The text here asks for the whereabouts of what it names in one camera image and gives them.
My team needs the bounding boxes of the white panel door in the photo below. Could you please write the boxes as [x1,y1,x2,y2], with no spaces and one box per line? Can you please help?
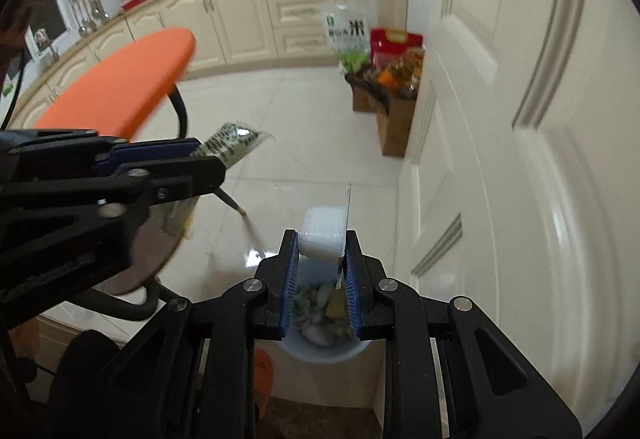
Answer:
[397,0,637,425]

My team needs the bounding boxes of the red packaged food bag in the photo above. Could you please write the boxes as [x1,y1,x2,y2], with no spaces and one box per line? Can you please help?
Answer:
[369,28,425,70]

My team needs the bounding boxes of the pale blue plastic bucket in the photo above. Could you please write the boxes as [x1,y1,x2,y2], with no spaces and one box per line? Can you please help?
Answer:
[274,259,374,365]

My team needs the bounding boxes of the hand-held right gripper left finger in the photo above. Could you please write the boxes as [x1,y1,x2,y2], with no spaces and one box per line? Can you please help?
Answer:
[107,229,300,439]

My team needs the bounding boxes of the orange tablecloth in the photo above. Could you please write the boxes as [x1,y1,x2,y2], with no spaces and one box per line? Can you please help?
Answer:
[35,29,197,142]

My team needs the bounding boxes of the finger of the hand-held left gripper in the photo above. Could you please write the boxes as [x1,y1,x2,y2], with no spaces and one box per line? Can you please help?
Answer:
[0,156,227,316]
[0,129,202,190]

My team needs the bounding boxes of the green white snack wrapper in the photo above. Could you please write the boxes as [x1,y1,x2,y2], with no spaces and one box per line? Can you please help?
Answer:
[195,121,276,170]

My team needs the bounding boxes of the white green rice bag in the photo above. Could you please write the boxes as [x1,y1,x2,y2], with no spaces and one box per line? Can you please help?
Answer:
[320,0,377,74]

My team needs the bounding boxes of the cream lower kitchen cabinets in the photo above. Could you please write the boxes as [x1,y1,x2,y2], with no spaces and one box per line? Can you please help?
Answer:
[0,0,410,130]

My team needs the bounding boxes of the hanging kitchen utensils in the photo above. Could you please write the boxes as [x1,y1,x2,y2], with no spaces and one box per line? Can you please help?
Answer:
[67,0,112,38]

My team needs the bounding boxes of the round table black legs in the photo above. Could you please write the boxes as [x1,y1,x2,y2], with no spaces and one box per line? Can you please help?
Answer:
[75,81,247,323]

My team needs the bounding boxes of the cardboard box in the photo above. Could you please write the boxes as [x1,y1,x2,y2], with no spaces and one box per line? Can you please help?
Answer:
[375,94,416,158]
[345,70,386,112]

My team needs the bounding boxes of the black cable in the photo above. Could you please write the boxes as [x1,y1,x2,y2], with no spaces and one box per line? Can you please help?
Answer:
[0,51,31,132]

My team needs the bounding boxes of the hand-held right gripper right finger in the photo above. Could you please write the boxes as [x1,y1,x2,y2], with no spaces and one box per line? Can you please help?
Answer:
[344,230,583,439]

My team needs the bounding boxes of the heap of crumpled wrappers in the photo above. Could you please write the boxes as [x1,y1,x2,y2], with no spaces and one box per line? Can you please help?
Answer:
[295,281,353,346]

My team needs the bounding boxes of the metal sink faucet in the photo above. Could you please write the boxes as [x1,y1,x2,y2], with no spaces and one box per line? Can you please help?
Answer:
[32,28,61,62]

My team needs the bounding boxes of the brown floor mat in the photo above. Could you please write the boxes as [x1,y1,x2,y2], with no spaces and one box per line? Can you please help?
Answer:
[260,399,382,439]

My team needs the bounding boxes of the orange slipper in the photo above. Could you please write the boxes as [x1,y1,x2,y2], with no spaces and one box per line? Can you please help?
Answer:
[254,350,275,416]

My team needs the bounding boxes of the white plastic cup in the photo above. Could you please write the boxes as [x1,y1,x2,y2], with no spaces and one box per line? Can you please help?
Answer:
[297,184,354,265]

